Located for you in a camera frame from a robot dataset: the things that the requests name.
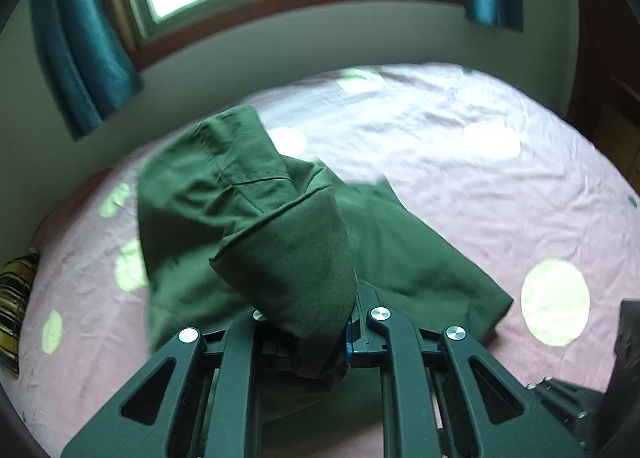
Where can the pink dotted bed sheet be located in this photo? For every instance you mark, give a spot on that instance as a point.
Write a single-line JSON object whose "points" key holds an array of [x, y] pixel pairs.
{"points": [[450, 188]]}

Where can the green zip jacket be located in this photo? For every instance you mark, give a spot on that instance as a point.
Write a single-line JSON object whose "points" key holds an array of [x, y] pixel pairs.
{"points": [[225, 198]]}

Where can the dark wooden furniture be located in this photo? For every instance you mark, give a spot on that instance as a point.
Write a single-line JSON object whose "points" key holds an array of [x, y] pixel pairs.
{"points": [[610, 63]]}

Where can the yellow black striped pillow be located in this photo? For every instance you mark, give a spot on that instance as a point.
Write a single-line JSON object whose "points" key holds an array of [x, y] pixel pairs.
{"points": [[15, 298]]}

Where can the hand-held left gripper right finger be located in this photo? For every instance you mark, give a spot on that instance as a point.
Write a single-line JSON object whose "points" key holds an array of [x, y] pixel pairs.
{"points": [[351, 345]]}

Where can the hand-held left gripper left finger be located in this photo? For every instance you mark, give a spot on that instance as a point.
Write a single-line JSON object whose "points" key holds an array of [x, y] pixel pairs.
{"points": [[240, 388]]}

